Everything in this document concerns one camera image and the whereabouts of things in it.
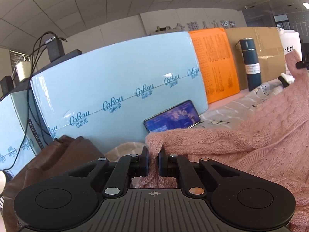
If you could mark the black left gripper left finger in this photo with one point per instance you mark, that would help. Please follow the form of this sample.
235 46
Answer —
127 167

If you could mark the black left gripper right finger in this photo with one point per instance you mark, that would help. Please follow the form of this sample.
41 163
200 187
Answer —
180 168

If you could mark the pink knitted sweater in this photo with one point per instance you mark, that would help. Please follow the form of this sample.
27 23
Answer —
272 144

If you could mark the white garment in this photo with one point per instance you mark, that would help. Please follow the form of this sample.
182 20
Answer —
288 78

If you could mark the black garment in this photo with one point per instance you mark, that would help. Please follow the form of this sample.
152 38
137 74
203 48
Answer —
283 81

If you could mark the white tote bag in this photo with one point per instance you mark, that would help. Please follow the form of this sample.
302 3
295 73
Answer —
290 41

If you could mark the brown cardboard box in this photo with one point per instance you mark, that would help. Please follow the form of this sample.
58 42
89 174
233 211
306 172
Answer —
269 50

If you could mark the smartphone with lit screen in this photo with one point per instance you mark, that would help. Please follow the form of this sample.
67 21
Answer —
181 116

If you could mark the dark teal thermos bottle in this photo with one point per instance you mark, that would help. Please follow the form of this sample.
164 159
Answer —
247 64

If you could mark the brown leather bag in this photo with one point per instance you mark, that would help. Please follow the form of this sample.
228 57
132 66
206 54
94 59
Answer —
61 155

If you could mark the light blue Cobou box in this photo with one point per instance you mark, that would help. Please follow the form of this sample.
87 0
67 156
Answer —
106 94

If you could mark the cartoon print bed sheet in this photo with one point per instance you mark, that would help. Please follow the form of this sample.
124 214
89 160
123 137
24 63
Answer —
231 111

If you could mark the orange printed box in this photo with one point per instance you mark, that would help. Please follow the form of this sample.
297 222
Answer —
216 63

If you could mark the black power adapter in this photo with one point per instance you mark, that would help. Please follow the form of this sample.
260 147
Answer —
55 49

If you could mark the white charger plug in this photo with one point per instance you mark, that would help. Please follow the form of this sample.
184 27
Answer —
23 69

